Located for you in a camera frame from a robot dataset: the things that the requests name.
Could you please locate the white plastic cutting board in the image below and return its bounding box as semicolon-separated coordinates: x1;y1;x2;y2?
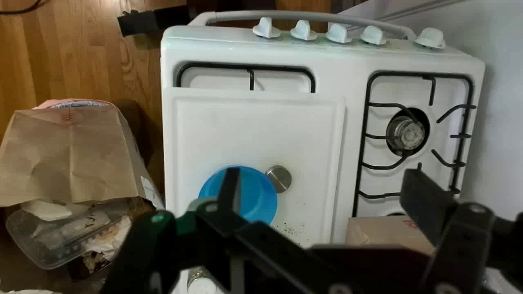
161;89;348;247

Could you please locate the round metal stove burner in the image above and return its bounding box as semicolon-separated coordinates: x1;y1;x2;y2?
385;107;431;157

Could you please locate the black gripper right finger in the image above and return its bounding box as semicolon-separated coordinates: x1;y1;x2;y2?
398;167;523;294

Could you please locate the brown cardboard box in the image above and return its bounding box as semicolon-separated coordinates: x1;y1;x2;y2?
344;214;438;258

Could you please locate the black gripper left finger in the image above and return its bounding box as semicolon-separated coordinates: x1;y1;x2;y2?
103;167;312;294

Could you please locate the round metal lid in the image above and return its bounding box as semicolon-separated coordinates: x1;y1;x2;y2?
264;164;294;195

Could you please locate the black cable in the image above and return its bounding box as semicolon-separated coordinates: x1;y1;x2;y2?
0;0;42;17

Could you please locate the clear plastic food container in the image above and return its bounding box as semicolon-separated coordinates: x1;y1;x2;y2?
5;196;143;271

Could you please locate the white gas stove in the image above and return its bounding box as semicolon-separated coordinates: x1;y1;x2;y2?
158;9;487;249

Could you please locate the brown paper bag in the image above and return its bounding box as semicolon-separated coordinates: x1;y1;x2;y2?
0;98;165;209

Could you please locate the black stove grate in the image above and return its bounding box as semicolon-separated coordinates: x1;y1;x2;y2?
173;61;318;95
351;71;477;219

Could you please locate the blue plastic bowl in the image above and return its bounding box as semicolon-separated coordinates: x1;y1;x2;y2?
197;165;279;226

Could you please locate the white stove knob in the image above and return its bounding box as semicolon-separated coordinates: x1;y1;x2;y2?
323;22;354;46
287;18;318;43
358;23;389;48
413;26;447;51
250;15;282;41

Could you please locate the black plastic object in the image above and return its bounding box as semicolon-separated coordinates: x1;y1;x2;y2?
116;7;189;40

